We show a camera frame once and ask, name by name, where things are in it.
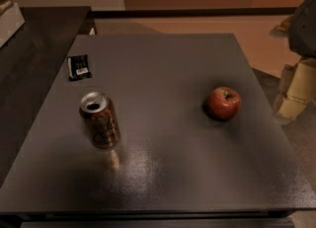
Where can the red apple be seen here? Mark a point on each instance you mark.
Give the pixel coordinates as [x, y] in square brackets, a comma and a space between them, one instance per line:
[223, 103]

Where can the orange soda can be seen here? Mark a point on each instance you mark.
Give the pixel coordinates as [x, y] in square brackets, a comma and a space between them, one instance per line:
[98, 113]

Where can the cardboard box on floor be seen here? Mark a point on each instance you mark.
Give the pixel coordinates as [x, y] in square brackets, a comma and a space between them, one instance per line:
[297, 88]

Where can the grey bag at right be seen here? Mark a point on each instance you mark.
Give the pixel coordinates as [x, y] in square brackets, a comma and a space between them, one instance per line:
[302, 31]

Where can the white box on side table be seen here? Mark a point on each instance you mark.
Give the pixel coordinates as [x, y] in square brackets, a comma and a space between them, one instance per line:
[11, 19]

